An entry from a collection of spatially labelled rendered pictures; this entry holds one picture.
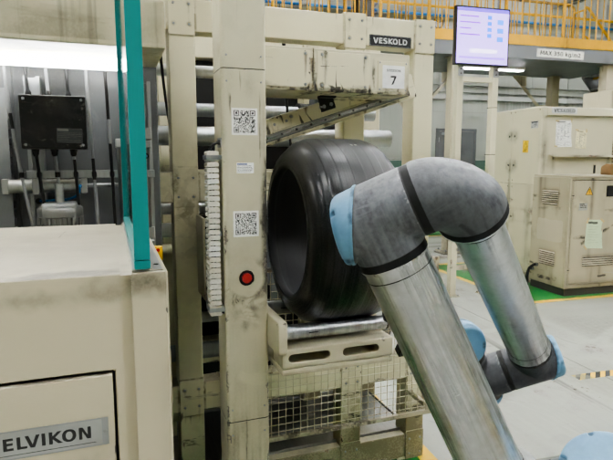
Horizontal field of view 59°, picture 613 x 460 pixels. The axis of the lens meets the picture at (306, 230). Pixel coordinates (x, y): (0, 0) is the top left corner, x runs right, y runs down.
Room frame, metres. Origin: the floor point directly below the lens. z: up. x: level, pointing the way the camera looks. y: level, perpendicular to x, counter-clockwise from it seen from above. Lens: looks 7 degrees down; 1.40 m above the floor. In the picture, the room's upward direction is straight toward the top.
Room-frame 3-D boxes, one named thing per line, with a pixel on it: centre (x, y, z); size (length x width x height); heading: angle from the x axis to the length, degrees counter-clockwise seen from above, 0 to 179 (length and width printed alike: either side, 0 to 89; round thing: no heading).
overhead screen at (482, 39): (5.46, -1.71, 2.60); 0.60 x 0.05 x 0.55; 106
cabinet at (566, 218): (5.80, -3.02, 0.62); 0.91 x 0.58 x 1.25; 106
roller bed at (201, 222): (1.99, 0.30, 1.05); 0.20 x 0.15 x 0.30; 110
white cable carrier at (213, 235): (1.55, 0.27, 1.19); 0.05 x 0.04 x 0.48; 20
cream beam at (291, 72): (2.03, -0.05, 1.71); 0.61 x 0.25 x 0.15; 110
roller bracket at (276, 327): (1.65, 0.13, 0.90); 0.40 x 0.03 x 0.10; 20
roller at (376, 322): (1.58, -0.09, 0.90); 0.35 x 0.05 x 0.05; 110
